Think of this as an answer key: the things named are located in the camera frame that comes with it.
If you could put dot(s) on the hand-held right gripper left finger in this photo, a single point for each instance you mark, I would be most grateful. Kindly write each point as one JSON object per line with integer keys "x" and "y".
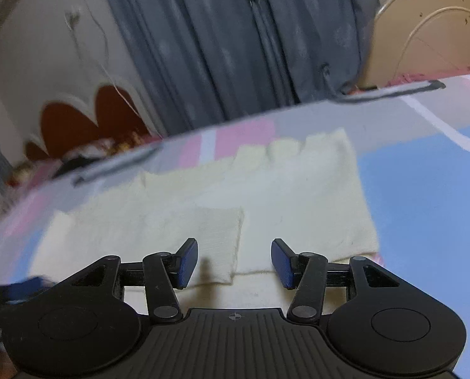
{"x": 187, "y": 263}

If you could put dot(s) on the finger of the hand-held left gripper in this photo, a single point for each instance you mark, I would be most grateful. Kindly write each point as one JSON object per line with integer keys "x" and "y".
{"x": 21, "y": 289}

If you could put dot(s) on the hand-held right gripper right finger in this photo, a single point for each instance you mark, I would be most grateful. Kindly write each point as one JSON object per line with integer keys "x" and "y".
{"x": 282, "y": 265}

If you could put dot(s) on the cream knit garment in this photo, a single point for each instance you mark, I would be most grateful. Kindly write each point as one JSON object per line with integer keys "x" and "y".
{"x": 298, "y": 205}

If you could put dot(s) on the patterned pillow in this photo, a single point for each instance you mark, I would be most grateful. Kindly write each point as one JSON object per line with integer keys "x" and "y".
{"x": 100, "y": 148}

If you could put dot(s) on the brown scalloped headboard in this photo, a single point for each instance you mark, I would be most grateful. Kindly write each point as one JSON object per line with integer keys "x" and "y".
{"x": 112, "y": 110}

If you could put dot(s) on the pink knit cloth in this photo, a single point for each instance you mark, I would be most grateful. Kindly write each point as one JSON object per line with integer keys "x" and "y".
{"x": 412, "y": 78}

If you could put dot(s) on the cream round folding table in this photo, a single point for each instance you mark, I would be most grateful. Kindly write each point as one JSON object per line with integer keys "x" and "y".
{"x": 397, "y": 47}

